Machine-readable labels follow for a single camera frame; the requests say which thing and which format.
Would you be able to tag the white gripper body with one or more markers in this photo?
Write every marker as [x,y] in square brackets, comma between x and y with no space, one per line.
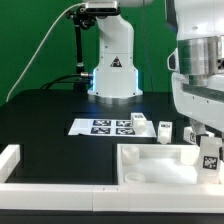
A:
[203,104]

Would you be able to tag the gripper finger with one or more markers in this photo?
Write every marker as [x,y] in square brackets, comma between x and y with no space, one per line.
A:
[198,127]

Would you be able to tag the white square tabletop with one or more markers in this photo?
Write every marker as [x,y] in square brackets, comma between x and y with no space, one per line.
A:
[159,164]

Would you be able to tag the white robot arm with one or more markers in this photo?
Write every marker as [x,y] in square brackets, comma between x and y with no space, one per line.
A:
[198,72]

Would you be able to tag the white marker sheet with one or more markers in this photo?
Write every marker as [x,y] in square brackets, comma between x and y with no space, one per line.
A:
[109,127]

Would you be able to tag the white U-shaped fence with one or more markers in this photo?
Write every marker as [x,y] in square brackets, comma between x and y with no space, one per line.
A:
[126,197]

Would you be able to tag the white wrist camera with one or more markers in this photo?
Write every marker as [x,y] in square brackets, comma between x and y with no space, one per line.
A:
[173,61]

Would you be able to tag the grey camera on stand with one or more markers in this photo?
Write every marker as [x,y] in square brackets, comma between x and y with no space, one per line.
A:
[101,7]

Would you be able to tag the black camera stand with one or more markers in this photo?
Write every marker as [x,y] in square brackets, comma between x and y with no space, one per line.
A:
[81,21]

